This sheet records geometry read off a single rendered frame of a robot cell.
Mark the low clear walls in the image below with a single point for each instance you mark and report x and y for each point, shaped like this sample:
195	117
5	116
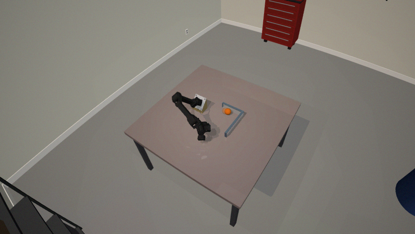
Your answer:
234	111

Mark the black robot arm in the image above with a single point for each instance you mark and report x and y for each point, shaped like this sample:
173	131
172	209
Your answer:
177	98

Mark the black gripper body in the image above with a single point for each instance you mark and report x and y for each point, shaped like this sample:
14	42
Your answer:
202	137

